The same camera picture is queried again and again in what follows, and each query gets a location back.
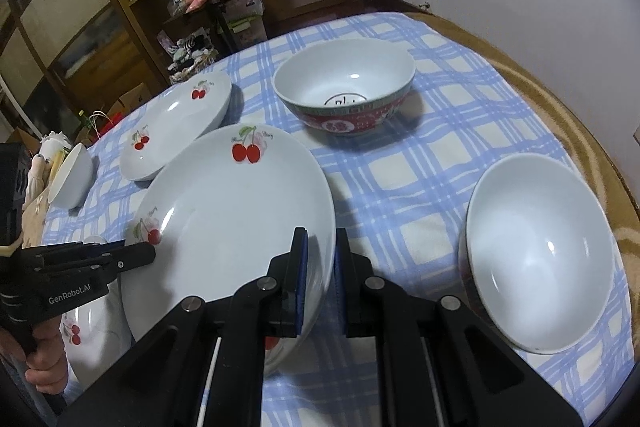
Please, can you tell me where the large white cherry plate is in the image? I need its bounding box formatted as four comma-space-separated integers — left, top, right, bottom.
120, 123, 337, 378

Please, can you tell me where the blue plaid cloth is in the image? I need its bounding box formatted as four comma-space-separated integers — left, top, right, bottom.
40, 12, 636, 427

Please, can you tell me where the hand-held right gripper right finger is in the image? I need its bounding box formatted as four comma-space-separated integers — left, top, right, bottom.
334, 228, 583, 427

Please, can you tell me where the wooden wardrobe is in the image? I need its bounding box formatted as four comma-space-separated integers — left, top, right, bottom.
0, 0, 171, 142

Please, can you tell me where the wicker basket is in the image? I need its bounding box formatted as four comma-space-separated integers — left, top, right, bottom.
167, 32, 221, 82

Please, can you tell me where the person's left hand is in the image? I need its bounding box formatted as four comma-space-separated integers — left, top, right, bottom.
22, 314, 71, 390

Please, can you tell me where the white plush toy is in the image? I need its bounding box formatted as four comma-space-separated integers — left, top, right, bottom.
27, 132, 71, 208

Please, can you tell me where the red patterned bowl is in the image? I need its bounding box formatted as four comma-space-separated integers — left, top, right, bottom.
272, 39, 417, 142

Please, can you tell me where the medium white cherry plate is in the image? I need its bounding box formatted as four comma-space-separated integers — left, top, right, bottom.
119, 72, 233, 182

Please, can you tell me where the large white bowl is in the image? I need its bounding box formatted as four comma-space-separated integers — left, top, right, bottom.
459, 154, 616, 355

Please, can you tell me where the small white bowl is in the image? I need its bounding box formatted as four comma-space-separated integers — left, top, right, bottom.
47, 143, 95, 209

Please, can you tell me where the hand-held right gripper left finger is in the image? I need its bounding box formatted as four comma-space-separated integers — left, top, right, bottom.
57, 227, 311, 427

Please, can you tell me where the red paper bag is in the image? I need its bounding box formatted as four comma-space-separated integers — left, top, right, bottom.
90, 109, 123, 138

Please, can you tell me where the white floral storage bag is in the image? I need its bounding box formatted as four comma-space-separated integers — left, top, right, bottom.
227, 0, 266, 48

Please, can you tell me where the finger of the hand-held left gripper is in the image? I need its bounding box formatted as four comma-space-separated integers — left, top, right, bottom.
45, 240, 127, 254
22, 242, 157, 280

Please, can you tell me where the cardboard box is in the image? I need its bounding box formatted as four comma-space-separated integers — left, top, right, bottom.
115, 82, 153, 118

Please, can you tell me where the small black table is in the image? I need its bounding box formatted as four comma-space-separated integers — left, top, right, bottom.
162, 0, 266, 52

